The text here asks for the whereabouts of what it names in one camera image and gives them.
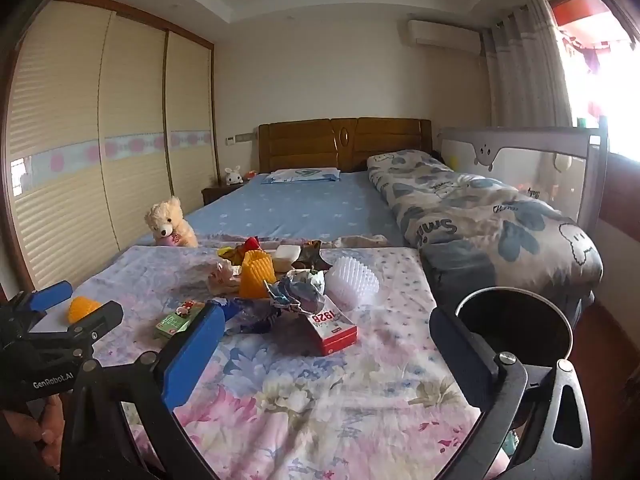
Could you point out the floral blanket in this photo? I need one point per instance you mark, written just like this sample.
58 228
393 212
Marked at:
325 395

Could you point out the white air conditioner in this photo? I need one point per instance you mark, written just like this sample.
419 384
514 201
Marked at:
442 35

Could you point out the beige sliding door wardrobe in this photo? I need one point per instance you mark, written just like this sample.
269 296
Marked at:
65 110

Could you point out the white block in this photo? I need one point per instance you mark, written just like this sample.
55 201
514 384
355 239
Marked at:
287 256

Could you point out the white plush toy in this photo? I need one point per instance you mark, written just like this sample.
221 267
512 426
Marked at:
561 162

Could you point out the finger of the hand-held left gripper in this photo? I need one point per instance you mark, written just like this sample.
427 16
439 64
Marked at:
95 317
50 295

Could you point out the tall orange foam net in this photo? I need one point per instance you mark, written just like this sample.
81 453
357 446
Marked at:
257 275

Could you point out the blue white pillow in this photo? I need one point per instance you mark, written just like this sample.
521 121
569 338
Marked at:
300 175

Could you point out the beige teddy bear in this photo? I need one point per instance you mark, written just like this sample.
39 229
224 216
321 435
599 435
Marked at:
167 215

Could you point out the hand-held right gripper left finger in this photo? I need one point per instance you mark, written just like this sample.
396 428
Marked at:
195 355

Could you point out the wooden bed headboard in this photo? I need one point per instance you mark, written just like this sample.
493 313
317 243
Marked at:
300 145

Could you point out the yellow red snack wrapper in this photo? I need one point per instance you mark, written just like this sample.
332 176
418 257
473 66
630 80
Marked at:
247 246

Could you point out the white red-print paper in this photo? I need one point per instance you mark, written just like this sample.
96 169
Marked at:
222 275

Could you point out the grey wall panel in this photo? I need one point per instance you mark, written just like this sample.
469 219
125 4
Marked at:
246 136

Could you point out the dark blue plastic wrapper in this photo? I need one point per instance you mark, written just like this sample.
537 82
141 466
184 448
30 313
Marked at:
250 317

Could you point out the white rabbit toy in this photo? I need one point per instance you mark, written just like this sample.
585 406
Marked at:
232 176

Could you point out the bed with blue sheet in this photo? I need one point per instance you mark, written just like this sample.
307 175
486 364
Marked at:
300 205

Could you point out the grey baby bed rail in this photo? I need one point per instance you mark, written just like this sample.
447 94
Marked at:
525 140

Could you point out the dark brown wrapper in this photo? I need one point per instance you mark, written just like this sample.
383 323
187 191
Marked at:
307 255

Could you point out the red-brown drawer cabinet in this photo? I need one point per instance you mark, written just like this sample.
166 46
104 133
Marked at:
622 195

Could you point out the black bin with white rim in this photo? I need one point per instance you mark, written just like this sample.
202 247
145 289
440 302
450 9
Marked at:
510 320

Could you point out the red white box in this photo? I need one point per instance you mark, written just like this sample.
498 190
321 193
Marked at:
332 335

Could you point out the person's left hand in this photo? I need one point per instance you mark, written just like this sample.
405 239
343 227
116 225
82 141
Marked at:
47 425

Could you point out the blue silver wrapper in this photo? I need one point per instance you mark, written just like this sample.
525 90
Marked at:
300 292

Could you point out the wooden nightstand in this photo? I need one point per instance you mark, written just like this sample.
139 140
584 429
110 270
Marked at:
217 192

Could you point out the white foam net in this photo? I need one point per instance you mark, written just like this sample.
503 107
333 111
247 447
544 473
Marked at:
350 280

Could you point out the grey striped curtain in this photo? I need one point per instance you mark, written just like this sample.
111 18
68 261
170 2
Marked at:
525 75

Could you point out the green box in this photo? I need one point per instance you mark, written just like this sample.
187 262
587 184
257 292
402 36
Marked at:
172 325

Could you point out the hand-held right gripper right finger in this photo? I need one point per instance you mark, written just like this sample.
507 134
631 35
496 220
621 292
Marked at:
462 355

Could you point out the white blue printed quilt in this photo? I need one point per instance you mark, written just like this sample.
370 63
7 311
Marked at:
475 220

